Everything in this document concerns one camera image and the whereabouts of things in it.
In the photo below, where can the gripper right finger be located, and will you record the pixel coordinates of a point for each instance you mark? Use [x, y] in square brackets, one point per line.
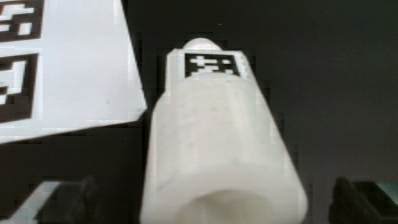
[365, 202]

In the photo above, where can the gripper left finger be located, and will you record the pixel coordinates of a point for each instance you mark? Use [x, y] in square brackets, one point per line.
[59, 204]

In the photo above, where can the white cylindrical table leg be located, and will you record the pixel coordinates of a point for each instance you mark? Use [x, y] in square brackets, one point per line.
[221, 176]

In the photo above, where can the white marker tag sheet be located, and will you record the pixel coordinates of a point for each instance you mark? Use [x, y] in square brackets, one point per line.
[70, 82]

